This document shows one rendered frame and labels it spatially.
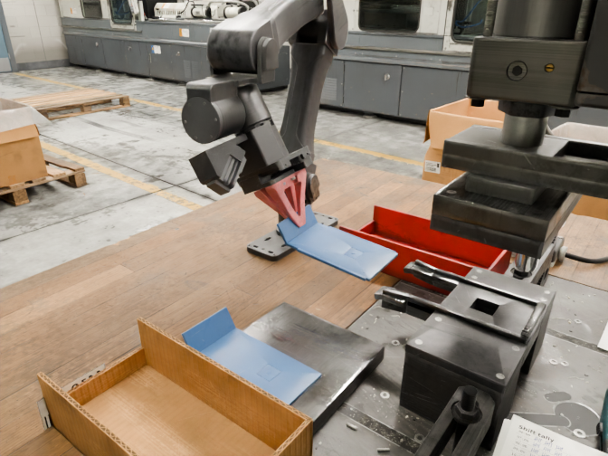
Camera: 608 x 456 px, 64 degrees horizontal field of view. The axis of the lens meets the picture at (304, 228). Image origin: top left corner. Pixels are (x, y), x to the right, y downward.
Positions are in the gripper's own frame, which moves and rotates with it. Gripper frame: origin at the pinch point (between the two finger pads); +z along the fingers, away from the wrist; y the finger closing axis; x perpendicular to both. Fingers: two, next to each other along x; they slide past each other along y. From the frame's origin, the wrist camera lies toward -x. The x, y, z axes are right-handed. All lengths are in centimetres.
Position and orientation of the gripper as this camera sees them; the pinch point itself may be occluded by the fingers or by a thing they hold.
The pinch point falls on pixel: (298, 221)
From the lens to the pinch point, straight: 69.4
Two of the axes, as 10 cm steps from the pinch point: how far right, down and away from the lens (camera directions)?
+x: 6.3, -4.3, 6.5
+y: 6.5, -1.6, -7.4
